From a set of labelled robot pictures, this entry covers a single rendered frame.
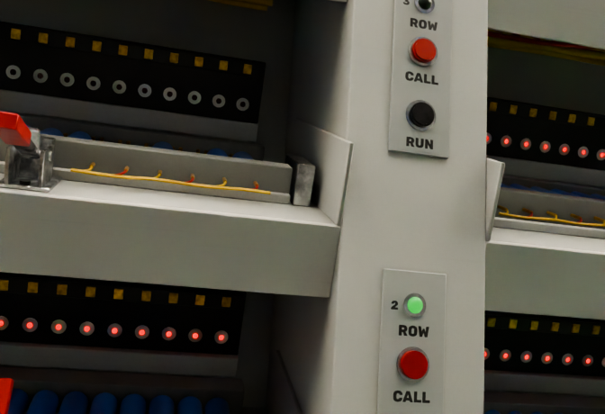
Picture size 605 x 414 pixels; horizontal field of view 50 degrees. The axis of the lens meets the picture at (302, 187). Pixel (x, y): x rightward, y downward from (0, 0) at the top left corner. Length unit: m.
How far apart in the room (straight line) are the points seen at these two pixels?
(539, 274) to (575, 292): 0.03
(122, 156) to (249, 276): 0.11
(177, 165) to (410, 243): 0.16
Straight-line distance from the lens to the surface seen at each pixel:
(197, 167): 0.43
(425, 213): 0.41
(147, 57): 0.56
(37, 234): 0.38
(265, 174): 0.43
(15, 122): 0.33
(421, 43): 0.43
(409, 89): 0.42
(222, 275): 0.38
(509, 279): 0.44
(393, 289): 0.39
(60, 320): 0.53
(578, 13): 0.52
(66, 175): 0.43
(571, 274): 0.46
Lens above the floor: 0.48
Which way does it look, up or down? 12 degrees up
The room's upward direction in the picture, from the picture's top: 4 degrees clockwise
